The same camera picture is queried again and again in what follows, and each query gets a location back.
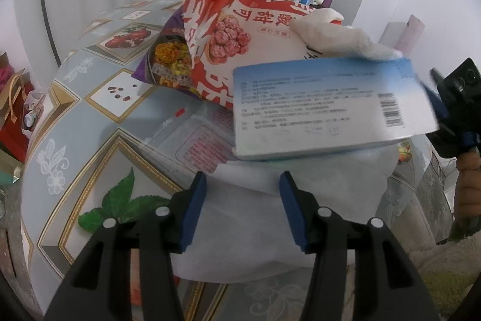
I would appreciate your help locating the blue and white box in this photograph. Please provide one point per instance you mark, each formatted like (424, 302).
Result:
(319, 106)

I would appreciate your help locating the pink box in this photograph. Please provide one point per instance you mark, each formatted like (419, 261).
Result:
(407, 31)

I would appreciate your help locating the green artificial leaf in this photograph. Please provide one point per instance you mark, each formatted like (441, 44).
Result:
(120, 200)

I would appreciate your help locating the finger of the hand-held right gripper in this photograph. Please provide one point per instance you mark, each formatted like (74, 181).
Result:
(437, 106)

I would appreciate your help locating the patterned grey tablecloth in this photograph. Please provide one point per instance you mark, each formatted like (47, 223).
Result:
(75, 118)

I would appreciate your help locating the purple noodle packet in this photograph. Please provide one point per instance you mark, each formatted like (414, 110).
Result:
(169, 61)

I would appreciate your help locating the person's right forearm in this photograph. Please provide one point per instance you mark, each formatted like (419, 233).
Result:
(468, 193)

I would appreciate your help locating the green box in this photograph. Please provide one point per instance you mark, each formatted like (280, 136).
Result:
(9, 166)

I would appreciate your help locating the red gift bag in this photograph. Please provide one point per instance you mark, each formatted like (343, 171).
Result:
(11, 136)

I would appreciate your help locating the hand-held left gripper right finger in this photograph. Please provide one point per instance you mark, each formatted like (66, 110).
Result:
(295, 210)

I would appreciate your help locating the white towel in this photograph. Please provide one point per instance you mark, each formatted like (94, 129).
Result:
(338, 31)

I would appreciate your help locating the red and white snack bag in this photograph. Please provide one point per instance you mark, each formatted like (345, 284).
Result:
(240, 24)

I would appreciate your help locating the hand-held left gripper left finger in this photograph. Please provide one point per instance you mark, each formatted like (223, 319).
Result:
(191, 210)

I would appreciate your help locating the white non-woven bag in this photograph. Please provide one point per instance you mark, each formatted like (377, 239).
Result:
(244, 227)

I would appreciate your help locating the clear wrapper with red print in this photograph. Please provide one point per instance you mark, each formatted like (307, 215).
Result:
(199, 148)

